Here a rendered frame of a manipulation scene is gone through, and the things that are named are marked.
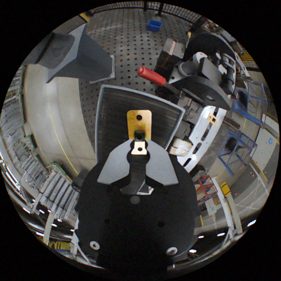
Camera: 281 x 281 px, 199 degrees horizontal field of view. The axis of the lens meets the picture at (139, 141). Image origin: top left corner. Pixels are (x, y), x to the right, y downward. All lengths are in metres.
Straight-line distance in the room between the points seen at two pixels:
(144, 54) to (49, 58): 0.56
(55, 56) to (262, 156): 8.54
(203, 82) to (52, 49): 0.39
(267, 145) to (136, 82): 8.23
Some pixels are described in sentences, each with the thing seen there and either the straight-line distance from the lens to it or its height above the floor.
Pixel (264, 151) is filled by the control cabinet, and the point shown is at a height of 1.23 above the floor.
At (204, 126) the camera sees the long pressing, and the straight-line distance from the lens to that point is 0.42.
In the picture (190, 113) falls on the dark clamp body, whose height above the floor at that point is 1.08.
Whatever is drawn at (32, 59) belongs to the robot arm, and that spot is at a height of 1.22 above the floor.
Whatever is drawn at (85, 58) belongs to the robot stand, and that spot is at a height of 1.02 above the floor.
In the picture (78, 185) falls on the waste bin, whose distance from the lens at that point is 2.48.
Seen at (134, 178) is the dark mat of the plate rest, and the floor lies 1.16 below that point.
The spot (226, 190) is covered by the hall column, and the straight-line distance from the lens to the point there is 7.43.
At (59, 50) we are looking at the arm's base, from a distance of 0.37.
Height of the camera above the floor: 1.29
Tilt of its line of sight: 59 degrees down
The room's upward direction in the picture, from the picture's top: 176 degrees counter-clockwise
